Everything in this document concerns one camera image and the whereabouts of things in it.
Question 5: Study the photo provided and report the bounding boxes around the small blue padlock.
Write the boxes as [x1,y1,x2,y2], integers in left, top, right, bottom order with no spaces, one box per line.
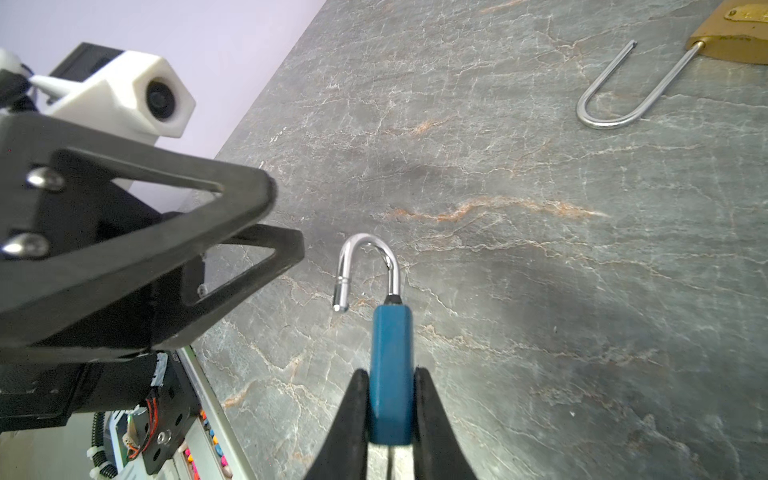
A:
[333,233,414,446]

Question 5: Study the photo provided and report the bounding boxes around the brass padlock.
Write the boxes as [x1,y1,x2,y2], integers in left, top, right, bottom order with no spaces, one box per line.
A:
[575,0,768,131]

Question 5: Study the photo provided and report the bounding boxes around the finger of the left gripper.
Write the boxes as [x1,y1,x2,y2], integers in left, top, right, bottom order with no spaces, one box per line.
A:
[152,224,305,350]

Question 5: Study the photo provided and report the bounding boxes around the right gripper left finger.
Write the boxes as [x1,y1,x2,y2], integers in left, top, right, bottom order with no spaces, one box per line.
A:
[305,369,369,480]

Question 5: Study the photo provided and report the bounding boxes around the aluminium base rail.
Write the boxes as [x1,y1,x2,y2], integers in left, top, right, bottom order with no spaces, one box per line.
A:
[177,346,257,479]

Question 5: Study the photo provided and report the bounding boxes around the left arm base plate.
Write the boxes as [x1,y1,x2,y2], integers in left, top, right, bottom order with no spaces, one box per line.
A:
[127,352,200,475]

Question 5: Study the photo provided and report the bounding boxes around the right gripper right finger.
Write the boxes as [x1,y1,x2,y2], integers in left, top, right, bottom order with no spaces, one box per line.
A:
[413,367,477,480]

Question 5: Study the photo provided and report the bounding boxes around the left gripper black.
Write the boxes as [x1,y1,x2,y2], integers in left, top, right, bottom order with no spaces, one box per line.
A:
[1,113,277,432]

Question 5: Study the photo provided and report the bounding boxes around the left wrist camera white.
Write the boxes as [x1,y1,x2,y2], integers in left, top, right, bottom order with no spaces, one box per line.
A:
[1,42,196,145]

